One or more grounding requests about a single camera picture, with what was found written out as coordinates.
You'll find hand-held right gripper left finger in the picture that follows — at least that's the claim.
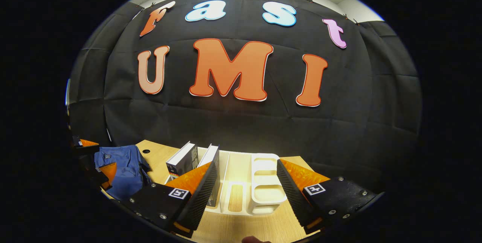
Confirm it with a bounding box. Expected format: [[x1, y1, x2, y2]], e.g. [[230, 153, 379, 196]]
[[128, 160, 221, 238]]

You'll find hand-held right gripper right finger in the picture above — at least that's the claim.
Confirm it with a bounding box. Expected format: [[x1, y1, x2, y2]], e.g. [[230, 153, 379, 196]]
[[277, 159, 379, 235]]

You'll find blue schoolbag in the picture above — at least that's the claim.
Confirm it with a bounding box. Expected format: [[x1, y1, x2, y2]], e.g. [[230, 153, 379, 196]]
[[94, 145, 152, 201]]

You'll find white bookshelf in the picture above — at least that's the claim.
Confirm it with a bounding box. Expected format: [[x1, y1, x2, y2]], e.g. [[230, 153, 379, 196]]
[[166, 147, 288, 215]]

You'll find portrait cover book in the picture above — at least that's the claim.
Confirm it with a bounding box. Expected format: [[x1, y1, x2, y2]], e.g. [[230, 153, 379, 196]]
[[166, 141, 199, 179]]

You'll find blue cover book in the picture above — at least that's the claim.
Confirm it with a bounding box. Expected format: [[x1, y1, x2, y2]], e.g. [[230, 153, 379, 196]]
[[198, 144, 221, 208]]

